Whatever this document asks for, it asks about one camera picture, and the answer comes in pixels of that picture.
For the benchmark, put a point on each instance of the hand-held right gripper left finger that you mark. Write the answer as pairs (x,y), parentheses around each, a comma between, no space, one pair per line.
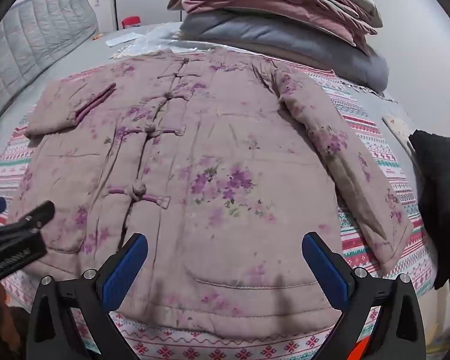
(123,266)

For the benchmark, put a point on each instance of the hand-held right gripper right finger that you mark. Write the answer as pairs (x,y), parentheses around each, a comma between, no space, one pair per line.
(328,266)

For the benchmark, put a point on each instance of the pink floral padded jacket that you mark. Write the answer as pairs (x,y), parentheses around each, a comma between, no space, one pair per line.
(225,150)

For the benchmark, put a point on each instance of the orange garment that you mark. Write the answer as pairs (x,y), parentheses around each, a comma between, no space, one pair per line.
(360,349)

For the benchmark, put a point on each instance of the black cloth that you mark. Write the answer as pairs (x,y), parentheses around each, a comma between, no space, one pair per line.
(440,202)

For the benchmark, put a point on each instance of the red green patterned blanket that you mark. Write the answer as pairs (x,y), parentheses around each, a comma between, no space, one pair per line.
(363,120)

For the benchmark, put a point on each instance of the beige printed cloth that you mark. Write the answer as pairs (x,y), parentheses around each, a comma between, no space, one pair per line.
(397,127)

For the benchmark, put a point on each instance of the grey quilted headboard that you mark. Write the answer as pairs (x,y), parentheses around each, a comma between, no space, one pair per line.
(33,30)

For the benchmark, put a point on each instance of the white paper sheet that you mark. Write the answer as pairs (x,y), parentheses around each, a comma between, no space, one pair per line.
(123,39)

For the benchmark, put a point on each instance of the red container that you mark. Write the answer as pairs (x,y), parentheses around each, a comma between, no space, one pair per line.
(131,21)

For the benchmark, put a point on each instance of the grey folded quilt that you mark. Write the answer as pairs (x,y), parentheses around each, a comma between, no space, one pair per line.
(285,37)

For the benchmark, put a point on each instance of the pink folded quilt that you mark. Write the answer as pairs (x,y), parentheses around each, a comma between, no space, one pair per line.
(285,5)

